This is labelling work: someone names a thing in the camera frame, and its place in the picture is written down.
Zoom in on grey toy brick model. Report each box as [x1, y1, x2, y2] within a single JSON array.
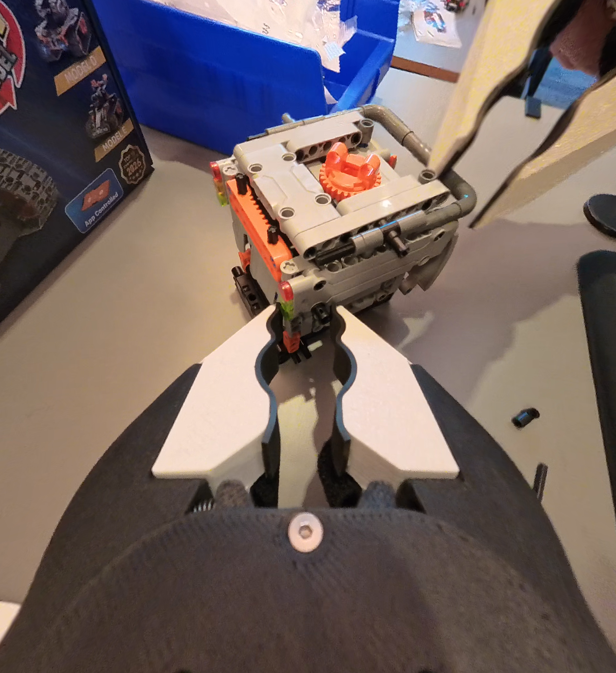
[[209, 103, 479, 339]]

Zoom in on clear plastic bags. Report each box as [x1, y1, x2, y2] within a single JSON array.
[[145, 0, 353, 72]]

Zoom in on robot kit box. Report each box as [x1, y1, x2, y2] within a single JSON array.
[[0, 0, 154, 353]]

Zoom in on person's right hand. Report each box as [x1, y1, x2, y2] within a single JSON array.
[[548, 0, 616, 76]]

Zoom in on small clear parts bag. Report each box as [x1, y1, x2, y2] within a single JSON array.
[[411, 4, 466, 49]]

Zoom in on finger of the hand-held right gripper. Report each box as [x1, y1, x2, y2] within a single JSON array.
[[471, 61, 616, 229], [429, 0, 561, 176]]

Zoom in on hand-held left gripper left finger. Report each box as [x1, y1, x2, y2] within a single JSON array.
[[153, 317, 280, 487]]

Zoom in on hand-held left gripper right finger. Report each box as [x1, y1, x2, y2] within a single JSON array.
[[334, 308, 461, 487]]

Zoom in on blue plastic bin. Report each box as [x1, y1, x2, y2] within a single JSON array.
[[87, 0, 401, 129]]

